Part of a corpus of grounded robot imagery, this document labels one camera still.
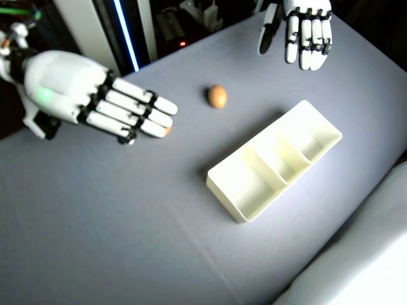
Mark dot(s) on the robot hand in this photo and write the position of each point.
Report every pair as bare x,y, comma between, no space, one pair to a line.
63,82
310,35

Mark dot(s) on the brown egg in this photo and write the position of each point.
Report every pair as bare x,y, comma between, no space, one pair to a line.
168,130
218,96

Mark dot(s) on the cream three-compartment tray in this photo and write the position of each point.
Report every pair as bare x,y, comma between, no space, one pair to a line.
273,165

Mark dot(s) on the white pillar with blue light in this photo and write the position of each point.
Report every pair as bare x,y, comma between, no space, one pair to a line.
105,28

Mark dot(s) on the black device with red light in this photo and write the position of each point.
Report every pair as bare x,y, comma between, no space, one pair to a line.
178,31

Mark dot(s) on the grey table cloth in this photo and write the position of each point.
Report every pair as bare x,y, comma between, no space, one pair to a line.
127,222

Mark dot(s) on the white backdrop sheet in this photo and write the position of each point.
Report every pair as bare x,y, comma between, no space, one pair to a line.
359,248

